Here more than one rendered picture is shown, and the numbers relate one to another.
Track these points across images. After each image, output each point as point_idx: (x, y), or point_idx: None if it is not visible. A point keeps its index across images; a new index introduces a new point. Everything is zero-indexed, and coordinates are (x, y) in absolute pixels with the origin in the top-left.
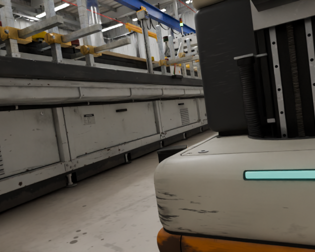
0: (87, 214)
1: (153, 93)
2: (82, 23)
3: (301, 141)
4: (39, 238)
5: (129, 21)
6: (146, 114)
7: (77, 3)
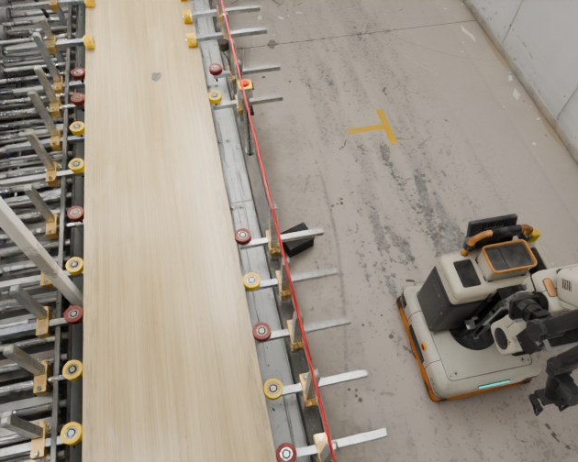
0: (329, 369)
1: None
2: (274, 233)
3: (484, 355)
4: (334, 407)
5: None
6: None
7: (271, 220)
